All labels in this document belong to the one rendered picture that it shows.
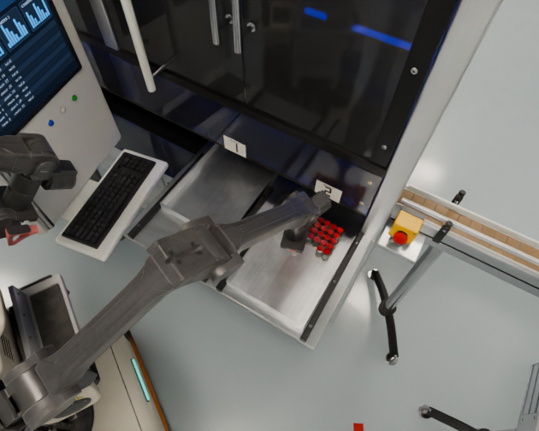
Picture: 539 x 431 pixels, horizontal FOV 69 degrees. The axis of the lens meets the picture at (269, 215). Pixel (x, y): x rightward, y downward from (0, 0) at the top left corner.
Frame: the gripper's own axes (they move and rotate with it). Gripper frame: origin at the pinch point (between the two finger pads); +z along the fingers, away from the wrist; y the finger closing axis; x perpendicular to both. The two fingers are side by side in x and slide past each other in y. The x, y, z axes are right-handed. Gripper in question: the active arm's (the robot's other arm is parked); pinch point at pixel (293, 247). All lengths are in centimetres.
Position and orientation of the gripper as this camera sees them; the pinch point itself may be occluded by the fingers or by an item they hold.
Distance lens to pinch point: 121.3
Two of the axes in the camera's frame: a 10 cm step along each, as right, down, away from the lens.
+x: -9.6, -2.6, 1.4
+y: 2.9, -8.2, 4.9
